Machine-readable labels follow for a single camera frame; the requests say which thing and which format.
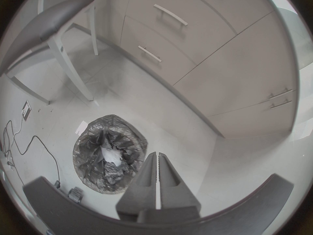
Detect beige cabinet with drawers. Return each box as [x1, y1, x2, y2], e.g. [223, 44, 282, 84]
[66, 0, 300, 139]

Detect crumpled white paper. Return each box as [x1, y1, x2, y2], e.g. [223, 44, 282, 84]
[100, 146, 123, 167]

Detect black plastic bag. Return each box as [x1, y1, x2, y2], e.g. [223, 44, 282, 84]
[72, 115, 149, 195]

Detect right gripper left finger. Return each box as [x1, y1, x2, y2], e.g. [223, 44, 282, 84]
[116, 151, 157, 222]

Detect grey chair with white frame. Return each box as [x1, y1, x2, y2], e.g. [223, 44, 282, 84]
[0, 0, 99, 106]

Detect black cable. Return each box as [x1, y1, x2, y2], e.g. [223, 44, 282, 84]
[2, 120, 61, 188]

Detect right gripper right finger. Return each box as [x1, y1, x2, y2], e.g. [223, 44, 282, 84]
[158, 152, 201, 220]

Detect white cable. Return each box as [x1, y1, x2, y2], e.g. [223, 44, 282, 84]
[4, 110, 28, 166]

